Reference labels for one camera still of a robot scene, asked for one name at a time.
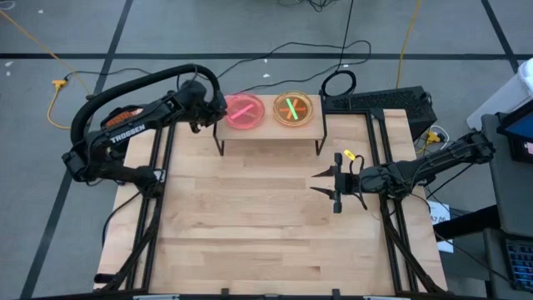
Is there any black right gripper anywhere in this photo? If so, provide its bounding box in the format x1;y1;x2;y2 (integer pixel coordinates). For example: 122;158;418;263
309;152;363;214

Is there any wooden shelf with black legs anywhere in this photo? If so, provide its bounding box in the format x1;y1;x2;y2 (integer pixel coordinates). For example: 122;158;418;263
211;93;326;156

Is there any white paper sheet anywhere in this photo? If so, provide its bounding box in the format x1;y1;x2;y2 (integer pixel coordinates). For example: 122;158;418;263
425;199;454;254

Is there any dark grey cart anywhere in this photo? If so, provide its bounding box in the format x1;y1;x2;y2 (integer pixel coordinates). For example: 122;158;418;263
481;112;533;238

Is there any black box with blue panel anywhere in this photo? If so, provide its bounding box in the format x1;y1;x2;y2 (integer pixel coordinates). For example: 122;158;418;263
497;99;533;164

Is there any white plastic bin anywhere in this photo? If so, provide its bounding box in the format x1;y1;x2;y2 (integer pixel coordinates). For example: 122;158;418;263
466;57;533;131

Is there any black keyboard with blue keys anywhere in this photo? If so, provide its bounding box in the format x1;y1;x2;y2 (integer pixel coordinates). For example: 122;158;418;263
503;239;533;293

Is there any black corrugated conduit hose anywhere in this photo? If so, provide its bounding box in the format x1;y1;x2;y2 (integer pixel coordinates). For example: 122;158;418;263
69;62;222;147

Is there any orange ribbed cable sleeve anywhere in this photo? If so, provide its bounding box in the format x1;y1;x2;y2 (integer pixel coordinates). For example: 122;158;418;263
104;108;142;128

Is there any coiled black cable loop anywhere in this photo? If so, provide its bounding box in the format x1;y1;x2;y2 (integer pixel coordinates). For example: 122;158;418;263
320;69;357;98

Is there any long black floor cable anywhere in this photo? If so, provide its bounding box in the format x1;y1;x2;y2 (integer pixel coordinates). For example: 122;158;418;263
216;40;371;95

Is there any black aluminium table frame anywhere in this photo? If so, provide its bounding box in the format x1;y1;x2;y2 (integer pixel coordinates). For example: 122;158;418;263
93;106;449;300

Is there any straight black floor cable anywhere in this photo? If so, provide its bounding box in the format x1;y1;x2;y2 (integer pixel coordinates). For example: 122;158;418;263
336;0;355;72

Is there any black cable tangle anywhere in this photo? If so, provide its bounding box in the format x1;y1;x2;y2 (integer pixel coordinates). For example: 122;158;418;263
306;0;334;13

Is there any yellow extension cord with plug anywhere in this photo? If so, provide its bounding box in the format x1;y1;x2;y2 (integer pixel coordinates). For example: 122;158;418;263
47;78;72;130

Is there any thin yellow floor cable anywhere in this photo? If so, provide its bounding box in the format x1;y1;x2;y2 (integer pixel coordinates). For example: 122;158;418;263
0;8;92;96

